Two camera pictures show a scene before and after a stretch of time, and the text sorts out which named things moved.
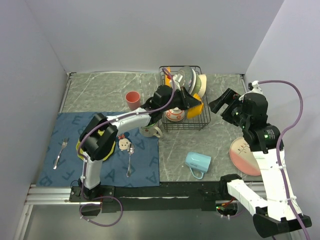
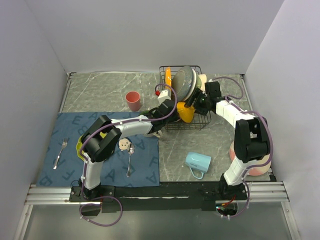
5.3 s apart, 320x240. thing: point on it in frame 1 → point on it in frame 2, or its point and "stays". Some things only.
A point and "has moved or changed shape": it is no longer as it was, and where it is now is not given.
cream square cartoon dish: x=202 y=91 stays
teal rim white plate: x=190 y=79 stays
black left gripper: x=187 y=100 → x=175 y=116
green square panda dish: x=198 y=84 stays
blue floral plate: x=189 y=78 stays
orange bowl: x=194 y=111 has moved or changed shape
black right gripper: x=228 y=96 → x=201 y=111
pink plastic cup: x=133 y=99 stays
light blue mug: x=200 y=163 stays
